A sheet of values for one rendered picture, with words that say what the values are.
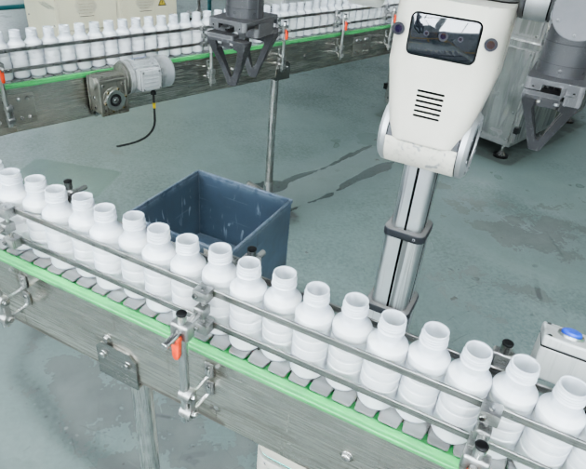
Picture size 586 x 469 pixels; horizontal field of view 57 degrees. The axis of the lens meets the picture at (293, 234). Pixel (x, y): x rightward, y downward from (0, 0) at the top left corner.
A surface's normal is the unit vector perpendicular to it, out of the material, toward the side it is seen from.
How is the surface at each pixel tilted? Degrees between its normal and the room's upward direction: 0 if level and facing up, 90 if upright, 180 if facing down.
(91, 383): 0
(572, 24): 89
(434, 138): 90
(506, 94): 93
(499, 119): 88
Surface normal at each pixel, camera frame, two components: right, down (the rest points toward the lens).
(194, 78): 0.70, 0.43
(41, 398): 0.07, -0.84
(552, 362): -0.40, 0.14
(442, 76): -0.46, 0.45
